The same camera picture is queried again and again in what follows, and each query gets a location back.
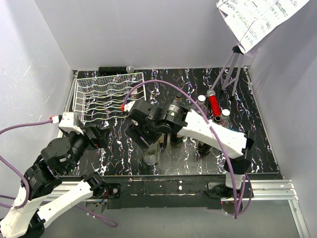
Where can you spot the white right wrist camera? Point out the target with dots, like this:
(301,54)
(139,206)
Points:
(127,108)

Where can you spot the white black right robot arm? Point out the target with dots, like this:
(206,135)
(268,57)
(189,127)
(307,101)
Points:
(149,123)

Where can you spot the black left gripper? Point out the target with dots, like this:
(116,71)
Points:
(101,139)

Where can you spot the small bottle white cap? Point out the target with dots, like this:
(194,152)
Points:
(225,113)

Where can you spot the aluminium frame rail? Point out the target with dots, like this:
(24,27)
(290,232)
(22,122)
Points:
(122,157)

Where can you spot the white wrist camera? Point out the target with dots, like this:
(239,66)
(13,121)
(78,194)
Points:
(68,122)
(127,108)

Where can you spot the dark green wine bottle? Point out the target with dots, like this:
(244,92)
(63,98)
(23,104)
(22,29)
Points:
(163,140)

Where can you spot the clear bottle white cap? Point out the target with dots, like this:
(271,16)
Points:
(201,102)

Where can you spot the clear bottle black cap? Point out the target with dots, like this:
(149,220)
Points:
(178,96)

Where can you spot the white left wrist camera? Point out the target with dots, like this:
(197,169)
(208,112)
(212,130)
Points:
(68,122)

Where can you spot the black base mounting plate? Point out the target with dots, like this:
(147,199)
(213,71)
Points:
(164,191)

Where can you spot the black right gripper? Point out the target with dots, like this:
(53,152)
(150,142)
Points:
(134,131)

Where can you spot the red glitter tube bottle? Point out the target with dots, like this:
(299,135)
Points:
(216,111)

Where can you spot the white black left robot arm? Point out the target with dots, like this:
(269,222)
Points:
(27,217)

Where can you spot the white printed paper sheets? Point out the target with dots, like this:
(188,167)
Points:
(252,20)

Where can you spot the purple tripod stand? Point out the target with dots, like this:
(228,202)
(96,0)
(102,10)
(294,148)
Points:
(236,57)

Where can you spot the white wire wine rack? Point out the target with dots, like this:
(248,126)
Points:
(100,98)

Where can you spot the dark wine bottle open neck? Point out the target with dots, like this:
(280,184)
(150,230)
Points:
(176,138)

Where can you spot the clear round glass bottle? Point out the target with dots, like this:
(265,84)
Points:
(151,155)

